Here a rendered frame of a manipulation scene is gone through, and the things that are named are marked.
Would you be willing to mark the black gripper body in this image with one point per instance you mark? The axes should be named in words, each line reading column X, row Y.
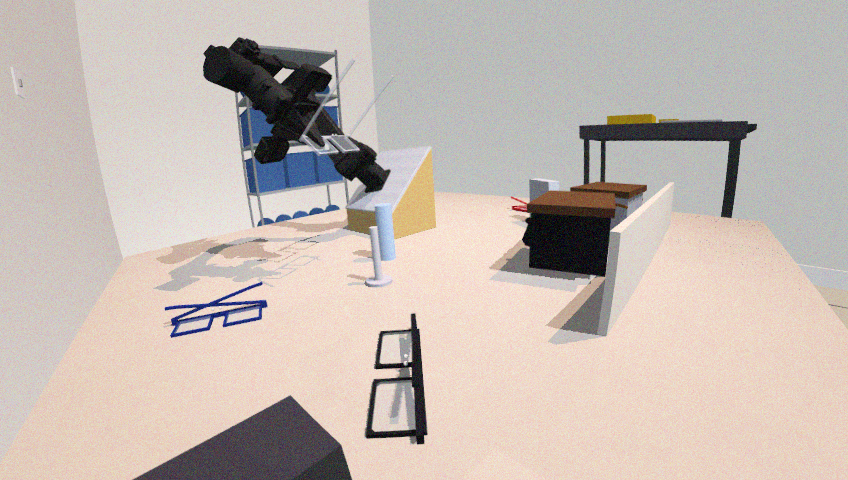
column 275, row 102

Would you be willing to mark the black-framed clear glasses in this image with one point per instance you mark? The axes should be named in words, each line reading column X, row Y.
column 397, row 406

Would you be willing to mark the white flat panel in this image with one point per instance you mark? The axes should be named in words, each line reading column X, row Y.
column 632, row 246

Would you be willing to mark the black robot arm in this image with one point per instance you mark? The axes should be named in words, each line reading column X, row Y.
column 242, row 67

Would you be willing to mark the blue-grey cylinder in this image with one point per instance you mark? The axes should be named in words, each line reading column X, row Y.
column 384, row 223

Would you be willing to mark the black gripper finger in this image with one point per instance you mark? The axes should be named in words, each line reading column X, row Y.
column 300, row 115
column 289, row 133

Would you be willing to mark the red glasses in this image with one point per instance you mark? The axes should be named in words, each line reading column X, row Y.
column 520, row 208

